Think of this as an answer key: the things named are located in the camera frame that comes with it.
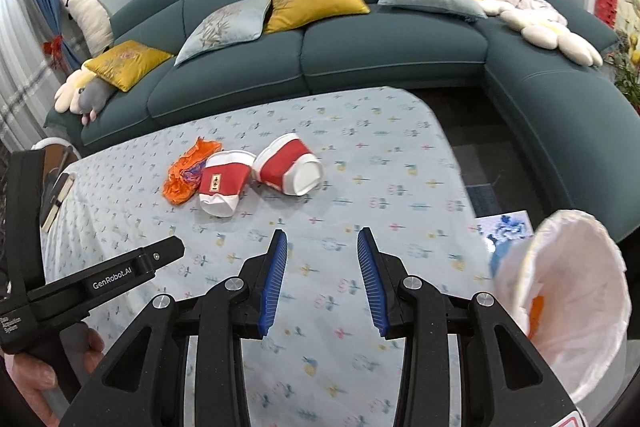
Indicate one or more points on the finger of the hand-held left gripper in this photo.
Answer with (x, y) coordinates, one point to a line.
(165, 254)

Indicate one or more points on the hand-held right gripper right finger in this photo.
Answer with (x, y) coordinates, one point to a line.
(372, 282)

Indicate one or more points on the red white paper cup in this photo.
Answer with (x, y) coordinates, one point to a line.
(222, 182)
(282, 164)

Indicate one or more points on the long white panda plush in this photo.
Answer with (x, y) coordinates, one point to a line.
(92, 19)

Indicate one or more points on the blue curtain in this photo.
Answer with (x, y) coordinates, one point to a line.
(47, 2)

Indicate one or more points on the small orange plastic bag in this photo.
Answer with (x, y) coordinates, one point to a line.
(185, 177)

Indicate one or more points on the blue white patterned box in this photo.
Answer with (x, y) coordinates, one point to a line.
(505, 229)

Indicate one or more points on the person's left hand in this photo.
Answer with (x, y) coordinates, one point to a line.
(25, 377)

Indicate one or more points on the red curtain ribbon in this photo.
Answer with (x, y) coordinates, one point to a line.
(54, 49)

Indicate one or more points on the teal fabric corner sofa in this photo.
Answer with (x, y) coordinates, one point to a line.
(390, 42)

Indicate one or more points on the bin with white liner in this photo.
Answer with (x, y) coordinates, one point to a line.
(575, 297)

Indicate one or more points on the white chair with brown seat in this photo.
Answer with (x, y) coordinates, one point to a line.
(52, 159)

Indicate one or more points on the white sheer curtain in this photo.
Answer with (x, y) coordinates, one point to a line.
(17, 92)

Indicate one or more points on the grey mouse plush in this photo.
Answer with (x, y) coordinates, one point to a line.
(95, 97)

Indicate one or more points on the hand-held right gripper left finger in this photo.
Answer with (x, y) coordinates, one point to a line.
(274, 282)

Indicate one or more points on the potted flower plants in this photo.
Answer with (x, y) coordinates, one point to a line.
(627, 72)

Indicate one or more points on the grey cream plush toy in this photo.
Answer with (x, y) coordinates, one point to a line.
(70, 92)

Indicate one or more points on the dark book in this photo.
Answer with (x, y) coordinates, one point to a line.
(59, 199)

